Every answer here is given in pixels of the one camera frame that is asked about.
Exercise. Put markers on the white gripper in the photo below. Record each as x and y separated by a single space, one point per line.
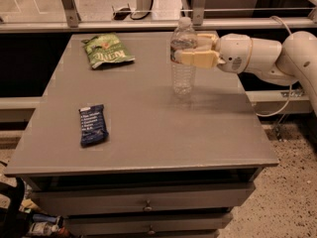
234 53

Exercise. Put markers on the clear plastic water bottle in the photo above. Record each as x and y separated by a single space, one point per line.
183 75

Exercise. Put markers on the green snack bag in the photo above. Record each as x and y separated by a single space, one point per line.
106 48

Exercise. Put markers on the grey drawer cabinet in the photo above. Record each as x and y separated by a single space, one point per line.
154 138

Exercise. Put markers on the dark blue snack bar wrapper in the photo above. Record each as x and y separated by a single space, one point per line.
93 125

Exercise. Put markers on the lower grey drawer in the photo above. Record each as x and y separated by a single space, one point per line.
147 224

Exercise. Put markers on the grey drawer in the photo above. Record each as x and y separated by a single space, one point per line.
147 224
143 199

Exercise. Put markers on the upper grey drawer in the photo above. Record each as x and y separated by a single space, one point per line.
143 199

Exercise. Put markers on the clutter items on floor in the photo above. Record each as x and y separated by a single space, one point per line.
42 225

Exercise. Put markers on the black bag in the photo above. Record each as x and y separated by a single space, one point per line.
13 222

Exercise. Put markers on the white stand with black cable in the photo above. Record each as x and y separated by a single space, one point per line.
141 11

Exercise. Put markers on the metal railing frame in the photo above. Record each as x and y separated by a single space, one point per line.
76 16

